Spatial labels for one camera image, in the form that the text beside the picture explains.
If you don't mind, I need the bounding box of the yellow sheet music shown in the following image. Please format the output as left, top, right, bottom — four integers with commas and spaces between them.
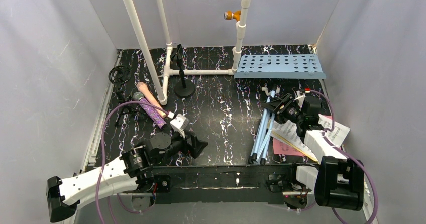
271, 132, 318, 162

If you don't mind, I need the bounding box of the purple glitter microphone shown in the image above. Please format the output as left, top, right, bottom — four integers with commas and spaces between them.
132, 92, 166, 129

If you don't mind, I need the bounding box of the pink sheet music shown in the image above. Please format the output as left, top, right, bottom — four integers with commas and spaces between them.
271, 121, 317, 162

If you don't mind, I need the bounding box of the blue music stand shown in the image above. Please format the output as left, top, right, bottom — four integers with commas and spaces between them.
234, 53, 327, 166

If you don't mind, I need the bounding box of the black round-base microphone stand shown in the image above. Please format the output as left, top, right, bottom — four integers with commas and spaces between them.
170, 44, 196, 98

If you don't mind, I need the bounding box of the pink microphone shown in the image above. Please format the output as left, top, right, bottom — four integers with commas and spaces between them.
136, 82, 162, 109

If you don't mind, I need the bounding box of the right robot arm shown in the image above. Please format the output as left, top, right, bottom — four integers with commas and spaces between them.
262, 94, 364, 211

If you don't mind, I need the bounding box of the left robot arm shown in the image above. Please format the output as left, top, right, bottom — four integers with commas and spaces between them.
46, 131, 208, 223

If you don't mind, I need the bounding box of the white pipe piece brass end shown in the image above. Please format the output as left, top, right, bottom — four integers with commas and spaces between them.
261, 87, 271, 96

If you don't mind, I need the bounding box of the orange knob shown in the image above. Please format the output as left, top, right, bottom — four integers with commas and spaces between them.
224, 11, 241, 22

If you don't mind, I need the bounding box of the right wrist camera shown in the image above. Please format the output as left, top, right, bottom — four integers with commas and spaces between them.
294, 88, 311, 108

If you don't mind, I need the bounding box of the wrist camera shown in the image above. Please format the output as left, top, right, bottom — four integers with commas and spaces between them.
294, 88, 311, 108
170, 114, 189, 137

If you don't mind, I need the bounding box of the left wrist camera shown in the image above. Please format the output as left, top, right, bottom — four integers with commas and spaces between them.
170, 114, 189, 137

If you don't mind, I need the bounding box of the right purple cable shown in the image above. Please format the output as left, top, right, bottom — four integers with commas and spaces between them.
304, 88, 379, 224

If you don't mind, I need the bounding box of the purple cable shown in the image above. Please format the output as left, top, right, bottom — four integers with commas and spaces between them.
304, 88, 379, 224
95, 101, 175, 224

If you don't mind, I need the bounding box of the white PVC pipe frame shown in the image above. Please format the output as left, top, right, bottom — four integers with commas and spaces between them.
116, 0, 254, 106

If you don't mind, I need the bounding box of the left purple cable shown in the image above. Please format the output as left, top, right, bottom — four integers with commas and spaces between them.
95, 101, 175, 224

